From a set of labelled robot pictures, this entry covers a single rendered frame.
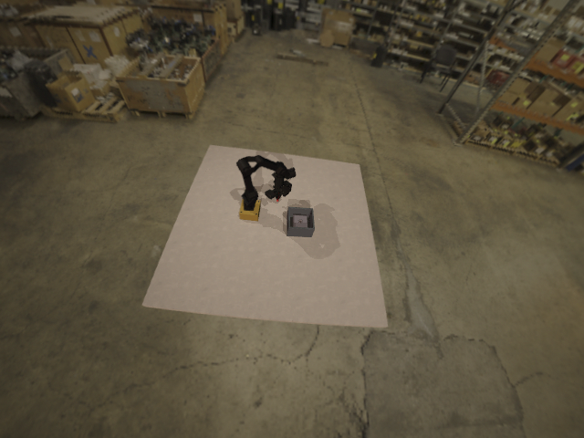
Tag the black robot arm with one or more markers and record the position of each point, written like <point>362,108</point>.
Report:
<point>281,171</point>

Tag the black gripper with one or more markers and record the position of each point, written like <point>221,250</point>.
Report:
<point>272,194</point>

